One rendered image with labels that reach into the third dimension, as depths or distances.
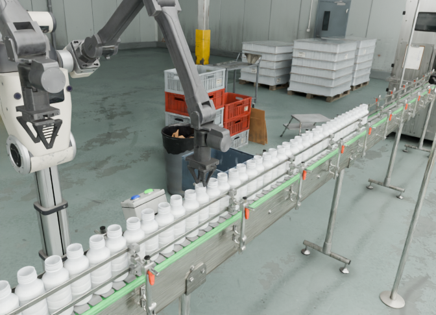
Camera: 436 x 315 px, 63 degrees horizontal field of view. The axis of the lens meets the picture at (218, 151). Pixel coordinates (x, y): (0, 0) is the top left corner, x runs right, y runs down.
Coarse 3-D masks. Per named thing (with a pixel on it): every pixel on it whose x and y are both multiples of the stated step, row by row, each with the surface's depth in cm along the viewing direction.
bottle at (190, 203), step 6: (186, 192) 121; (192, 192) 122; (186, 198) 119; (192, 198) 119; (186, 204) 119; (192, 204) 119; (198, 204) 121; (186, 210) 119; (192, 210) 119; (192, 216) 120; (198, 216) 122; (186, 222) 121; (192, 222) 121; (198, 222) 123; (186, 228) 122; (192, 228) 122; (192, 234) 123
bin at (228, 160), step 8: (192, 152) 209; (216, 152) 228; (224, 152) 223; (232, 152) 219; (240, 152) 215; (184, 160) 203; (224, 160) 225; (232, 160) 221; (240, 160) 217; (184, 168) 205; (216, 168) 231; (224, 168) 227; (184, 176) 207; (192, 176) 202; (216, 176) 190; (184, 184) 209; (192, 184) 204
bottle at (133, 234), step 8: (128, 224) 101; (136, 224) 102; (128, 232) 102; (136, 232) 102; (128, 240) 102; (136, 240) 102; (144, 248) 106; (128, 256) 104; (144, 256) 107; (128, 264) 105
